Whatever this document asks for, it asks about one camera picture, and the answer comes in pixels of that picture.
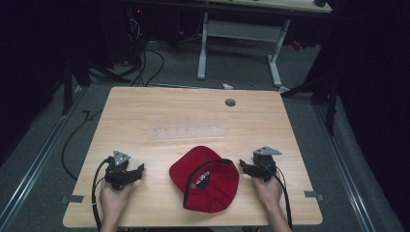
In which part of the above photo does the red baseball cap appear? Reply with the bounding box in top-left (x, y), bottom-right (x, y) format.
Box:
top-left (168, 145), bottom-right (241, 215)

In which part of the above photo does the bundle of black cables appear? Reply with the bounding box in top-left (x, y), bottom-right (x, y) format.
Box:
top-left (90, 15), bottom-right (166, 88)

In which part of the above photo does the clear plastic ruler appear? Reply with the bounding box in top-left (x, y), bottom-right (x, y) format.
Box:
top-left (149, 125), bottom-right (226, 141)

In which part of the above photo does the small red object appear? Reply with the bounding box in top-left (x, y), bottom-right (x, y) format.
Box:
top-left (290, 40), bottom-right (305, 53)

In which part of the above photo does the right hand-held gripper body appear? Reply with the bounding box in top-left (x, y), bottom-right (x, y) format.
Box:
top-left (252, 145), bottom-right (283, 184)

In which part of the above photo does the grey tape piece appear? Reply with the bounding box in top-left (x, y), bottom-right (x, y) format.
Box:
top-left (60, 194), bottom-right (85, 205)
top-left (303, 189), bottom-right (325, 203)

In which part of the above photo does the black metal stand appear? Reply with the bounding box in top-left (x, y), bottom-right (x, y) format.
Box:
top-left (279, 69), bottom-right (340, 136)
top-left (60, 57), bottom-right (93, 117)

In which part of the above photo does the metal floor rail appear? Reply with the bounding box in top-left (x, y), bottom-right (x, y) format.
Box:
top-left (313, 102), bottom-right (377, 232)
top-left (0, 84), bottom-right (90, 226)

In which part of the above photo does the white-framed wooden desk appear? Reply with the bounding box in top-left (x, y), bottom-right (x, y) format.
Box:
top-left (196, 0), bottom-right (333, 89)

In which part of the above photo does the person's left hand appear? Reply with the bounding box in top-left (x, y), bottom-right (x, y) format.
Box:
top-left (99, 179), bottom-right (133, 220)

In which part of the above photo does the person's right hand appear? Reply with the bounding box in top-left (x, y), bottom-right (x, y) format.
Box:
top-left (251, 173), bottom-right (285, 211)

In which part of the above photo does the black floor cable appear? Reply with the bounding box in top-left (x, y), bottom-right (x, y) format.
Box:
top-left (60, 109), bottom-right (104, 182)

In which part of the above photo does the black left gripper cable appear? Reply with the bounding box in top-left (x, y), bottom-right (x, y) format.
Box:
top-left (91, 157), bottom-right (114, 232)

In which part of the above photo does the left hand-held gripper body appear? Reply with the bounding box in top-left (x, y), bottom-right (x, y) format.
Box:
top-left (103, 150), bottom-right (137, 191)

